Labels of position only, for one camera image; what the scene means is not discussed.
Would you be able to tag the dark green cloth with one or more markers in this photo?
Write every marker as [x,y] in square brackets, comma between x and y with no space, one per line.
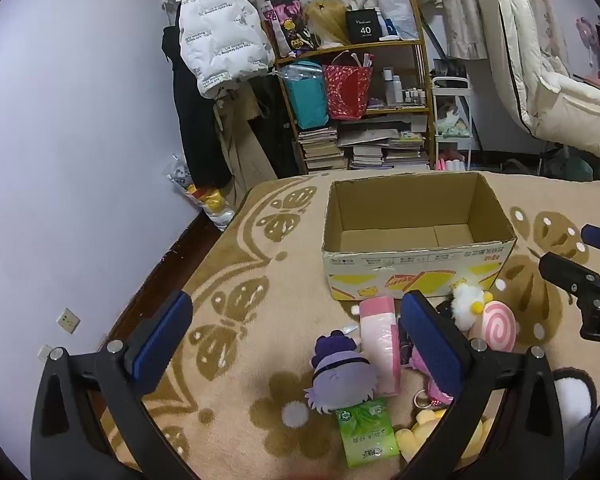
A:
[570,165]

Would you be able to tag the red patterned gift bag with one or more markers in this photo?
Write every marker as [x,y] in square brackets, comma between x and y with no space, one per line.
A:
[347,92]

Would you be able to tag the black and white fluffy plush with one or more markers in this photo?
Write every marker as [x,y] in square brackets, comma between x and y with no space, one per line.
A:
[572,395]

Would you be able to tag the black box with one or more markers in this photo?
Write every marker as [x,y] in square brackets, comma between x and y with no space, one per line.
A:
[363,26]

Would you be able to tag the pink tissue pack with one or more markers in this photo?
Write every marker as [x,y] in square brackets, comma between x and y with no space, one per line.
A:
[377,345]

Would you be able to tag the pink cartoon wall picture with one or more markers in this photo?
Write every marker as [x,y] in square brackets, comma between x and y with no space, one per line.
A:
[587,35]

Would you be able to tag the plastic bag of toys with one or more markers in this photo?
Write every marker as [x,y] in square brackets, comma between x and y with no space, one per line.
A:
[210,202]

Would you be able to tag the pale floral curtain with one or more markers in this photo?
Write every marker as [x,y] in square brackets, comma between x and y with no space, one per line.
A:
[457,10]

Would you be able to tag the green tissue packet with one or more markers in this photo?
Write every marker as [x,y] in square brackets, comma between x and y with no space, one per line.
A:
[365,430]

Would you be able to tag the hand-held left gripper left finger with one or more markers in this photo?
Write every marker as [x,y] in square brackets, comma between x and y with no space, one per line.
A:
[162,340]

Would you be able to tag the pile of books and papers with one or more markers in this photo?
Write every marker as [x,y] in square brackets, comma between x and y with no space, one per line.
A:
[385,147]

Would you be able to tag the white trolley cart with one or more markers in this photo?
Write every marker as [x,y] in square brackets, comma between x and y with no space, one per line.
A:
[450,125]

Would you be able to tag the white plastic bag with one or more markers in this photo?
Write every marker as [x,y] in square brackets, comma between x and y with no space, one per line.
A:
[397,7]

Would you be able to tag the white chick plush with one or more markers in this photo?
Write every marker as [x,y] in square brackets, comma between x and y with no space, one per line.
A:
[464,305]

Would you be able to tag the teal bag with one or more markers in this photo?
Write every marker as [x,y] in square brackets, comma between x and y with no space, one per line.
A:
[305,100]

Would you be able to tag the blonde wig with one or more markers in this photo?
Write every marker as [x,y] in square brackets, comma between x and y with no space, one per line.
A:
[327,22]

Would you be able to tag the cardboard box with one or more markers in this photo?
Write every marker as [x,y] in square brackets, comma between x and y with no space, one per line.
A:
[405,265]

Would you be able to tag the yellow bear plush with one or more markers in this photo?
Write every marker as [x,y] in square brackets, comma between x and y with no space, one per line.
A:
[420,432]

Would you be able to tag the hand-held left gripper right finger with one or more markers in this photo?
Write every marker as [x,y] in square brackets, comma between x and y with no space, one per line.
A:
[432,345]

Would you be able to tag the person's grey clothing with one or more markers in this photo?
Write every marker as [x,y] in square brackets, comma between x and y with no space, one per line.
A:
[587,445]

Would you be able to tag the black coat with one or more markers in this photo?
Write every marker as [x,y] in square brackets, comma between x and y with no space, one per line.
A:
[200,130]

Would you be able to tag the wall socket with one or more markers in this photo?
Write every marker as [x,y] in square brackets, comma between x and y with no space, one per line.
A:
[46,354]
[68,321]

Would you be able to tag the wooden shelf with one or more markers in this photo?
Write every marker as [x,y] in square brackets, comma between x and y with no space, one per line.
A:
[425,75]

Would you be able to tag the small clear wrapper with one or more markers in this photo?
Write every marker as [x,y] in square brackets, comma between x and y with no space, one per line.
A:
[347,329]

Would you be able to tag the dark printed bag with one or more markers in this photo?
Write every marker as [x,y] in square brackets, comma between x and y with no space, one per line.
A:
[287,22]

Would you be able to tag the white puffer jacket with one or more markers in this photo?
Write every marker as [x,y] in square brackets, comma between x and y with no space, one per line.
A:
[215,25]

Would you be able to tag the stack of old books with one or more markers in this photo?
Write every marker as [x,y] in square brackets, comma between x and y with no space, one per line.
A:
[320,152]

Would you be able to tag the cream duvet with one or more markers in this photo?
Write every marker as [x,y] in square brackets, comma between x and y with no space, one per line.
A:
[545,75]

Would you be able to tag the purple-haired plush doll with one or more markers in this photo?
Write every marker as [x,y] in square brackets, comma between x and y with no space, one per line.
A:
[337,380]

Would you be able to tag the row of cosmetic bottles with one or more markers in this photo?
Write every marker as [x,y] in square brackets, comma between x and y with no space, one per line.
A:
[405,92]

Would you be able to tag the pink swirl plush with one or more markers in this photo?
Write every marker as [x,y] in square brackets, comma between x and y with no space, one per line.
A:
[495,332]

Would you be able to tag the beige printed blanket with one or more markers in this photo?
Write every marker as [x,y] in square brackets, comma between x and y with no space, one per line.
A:
[280,270]

